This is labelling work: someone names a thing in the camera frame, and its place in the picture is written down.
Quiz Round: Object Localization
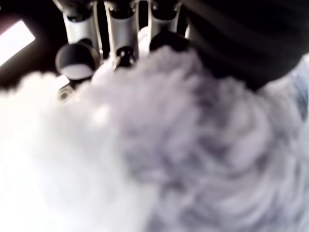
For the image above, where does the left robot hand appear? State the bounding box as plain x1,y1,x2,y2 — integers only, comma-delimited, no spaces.
52,0,309,100

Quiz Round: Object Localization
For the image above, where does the ceiling light panel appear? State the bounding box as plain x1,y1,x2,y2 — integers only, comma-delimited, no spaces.
0,20,36,66

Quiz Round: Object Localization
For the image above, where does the purple plush doll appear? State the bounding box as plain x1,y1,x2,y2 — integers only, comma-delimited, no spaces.
0,26,309,232

